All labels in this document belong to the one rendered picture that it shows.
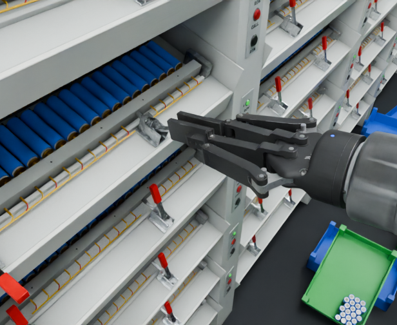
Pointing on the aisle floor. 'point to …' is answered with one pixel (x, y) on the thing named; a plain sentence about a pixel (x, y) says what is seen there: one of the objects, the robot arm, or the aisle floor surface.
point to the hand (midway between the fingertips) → (195, 130)
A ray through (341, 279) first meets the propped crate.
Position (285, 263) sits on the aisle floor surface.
